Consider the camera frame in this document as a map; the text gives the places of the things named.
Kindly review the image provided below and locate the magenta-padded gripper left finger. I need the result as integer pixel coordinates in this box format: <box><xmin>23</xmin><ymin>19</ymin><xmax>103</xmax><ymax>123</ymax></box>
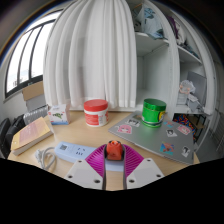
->
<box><xmin>64</xmin><ymin>144</ymin><xmax>108</xmax><ymax>191</ymax></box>

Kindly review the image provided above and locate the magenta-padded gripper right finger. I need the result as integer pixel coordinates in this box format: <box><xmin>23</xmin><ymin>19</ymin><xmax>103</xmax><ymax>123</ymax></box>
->
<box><xmin>123</xmin><ymin>144</ymin><xmax>165</xmax><ymax>190</ymax></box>

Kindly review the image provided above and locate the orange-red charger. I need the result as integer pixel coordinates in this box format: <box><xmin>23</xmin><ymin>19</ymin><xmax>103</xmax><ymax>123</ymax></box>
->
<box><xmin>105</xmin><ymin>139</ymin><xmax>125</xmax><ymax>162</ymax></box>

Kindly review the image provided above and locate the light blue power strip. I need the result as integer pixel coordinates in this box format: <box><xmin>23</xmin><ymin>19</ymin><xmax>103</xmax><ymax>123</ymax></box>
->
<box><xmin>53</xmin><ymin>141</ymin><xmax>126</xmax><ymax>173</ymax></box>

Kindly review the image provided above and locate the silver laptop with stickers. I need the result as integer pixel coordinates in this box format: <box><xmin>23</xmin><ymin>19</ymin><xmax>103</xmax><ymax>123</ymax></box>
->
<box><xmin>107</xmin><ymin>111</ymin><xmax>196</xmax><ymax>165</ymax></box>

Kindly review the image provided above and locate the white jar with red lid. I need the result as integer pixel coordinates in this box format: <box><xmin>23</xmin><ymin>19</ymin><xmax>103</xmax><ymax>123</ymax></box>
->
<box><xmin>83</xmin><ymin>98</ymin><xmax>110</xmax><ymax>128</ymax></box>

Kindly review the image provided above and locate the green round tin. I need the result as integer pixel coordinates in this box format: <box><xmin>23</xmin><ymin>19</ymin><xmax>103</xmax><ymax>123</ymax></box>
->
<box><xmin>141</xmin><ymin>98</ymin><xmax>167</xmax><ymax>129</ymax></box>

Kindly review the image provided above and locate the small white printed box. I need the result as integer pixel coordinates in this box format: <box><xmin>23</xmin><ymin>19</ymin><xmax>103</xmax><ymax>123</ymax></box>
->
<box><xmin>47</xmin><ymin>103</ymin><xmax>71</xmax><ymax>126</ymax></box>

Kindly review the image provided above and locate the colourful patterned bag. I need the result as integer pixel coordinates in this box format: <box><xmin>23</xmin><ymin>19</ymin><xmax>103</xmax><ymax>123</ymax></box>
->
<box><xmin>172</xmin><ymin>113</ymin><xmax>198</xmax><ymax>144</ymax></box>

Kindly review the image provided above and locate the yellow book with pink cover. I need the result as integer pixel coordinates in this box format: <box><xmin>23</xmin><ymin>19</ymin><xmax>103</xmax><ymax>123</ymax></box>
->
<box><xmin>10</xmin><ymin>116</ymin><xmax>55</xmax><ymax>157</ymax></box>

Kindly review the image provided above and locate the white ribbed radiator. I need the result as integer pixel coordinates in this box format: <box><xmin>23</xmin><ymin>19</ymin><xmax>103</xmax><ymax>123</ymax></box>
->
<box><xmin>22</xmin><ymin>105</ymin><xmax>50</xmax><ymax>126</ymax></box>

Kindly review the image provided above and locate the black bag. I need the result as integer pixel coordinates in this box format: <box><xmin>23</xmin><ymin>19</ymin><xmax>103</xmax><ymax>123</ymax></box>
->
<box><xmin>4</xmin><ymin>114</ymin><xmax>26</xmax><ymax>148</ymax></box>

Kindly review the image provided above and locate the grey box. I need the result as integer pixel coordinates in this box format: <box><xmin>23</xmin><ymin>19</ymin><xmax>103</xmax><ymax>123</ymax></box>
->
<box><xmin>25</xmin><ymin>94</ymin><xmax>46</xmax><ymax>113</ymax></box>

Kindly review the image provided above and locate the black suitcase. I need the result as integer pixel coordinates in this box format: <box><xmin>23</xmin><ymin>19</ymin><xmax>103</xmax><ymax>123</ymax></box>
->
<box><xmin>0</xmin><ymin>117</ymin><xmax>11</xmax><ymax>158</ymax></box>

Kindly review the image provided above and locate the brown cardboard box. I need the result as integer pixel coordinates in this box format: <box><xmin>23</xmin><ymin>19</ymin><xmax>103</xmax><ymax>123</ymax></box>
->
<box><xmin>21</xmin><ymin>80</ymin><xmax>45</xmax><ymax>102</ymax></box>

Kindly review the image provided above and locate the white shelf unit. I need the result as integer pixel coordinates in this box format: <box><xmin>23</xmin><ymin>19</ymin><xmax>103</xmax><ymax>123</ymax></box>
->
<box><xmin>126</xmin><ymin>0</ymin><xmax>216</xmax><ymax>116</ymax></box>

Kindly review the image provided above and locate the white curtain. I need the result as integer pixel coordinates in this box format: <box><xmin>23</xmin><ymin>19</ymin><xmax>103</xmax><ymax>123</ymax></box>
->
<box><xmin>42</xmin><ymin>0</ymin><xmax>138</xmax><ymax>110</ymax></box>

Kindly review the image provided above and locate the black-framed window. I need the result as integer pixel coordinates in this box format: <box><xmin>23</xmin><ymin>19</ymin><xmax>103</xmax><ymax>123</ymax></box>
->
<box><xmin>3</xmin><ymin>9</ymin><xmax>63</xmax><ymax>99</ymax></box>

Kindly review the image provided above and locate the white power strip cable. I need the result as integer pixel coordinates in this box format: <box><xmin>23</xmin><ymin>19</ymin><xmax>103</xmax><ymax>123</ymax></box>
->
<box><xmin>34</xmin><ymin>146</ymin><xmax>58</xmax><ymax>171</ymax></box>

